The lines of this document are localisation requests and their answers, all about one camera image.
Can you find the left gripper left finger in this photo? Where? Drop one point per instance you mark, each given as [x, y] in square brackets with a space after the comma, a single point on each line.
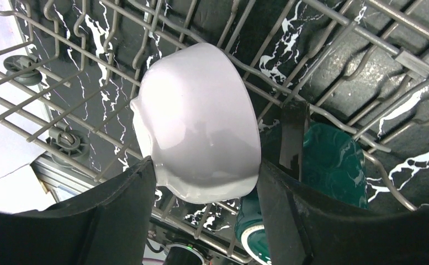
[107, 224]

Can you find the white bowl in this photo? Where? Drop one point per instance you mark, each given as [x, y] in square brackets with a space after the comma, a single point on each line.
[194, 118]

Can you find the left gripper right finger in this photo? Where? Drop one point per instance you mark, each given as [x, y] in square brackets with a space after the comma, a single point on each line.
[304, 226]

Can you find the grey wire dish rack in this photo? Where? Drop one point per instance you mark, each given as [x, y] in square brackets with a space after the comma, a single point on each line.
[362, 66]

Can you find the dark green cup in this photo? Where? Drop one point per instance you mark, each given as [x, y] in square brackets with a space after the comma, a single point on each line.
[333, 164]

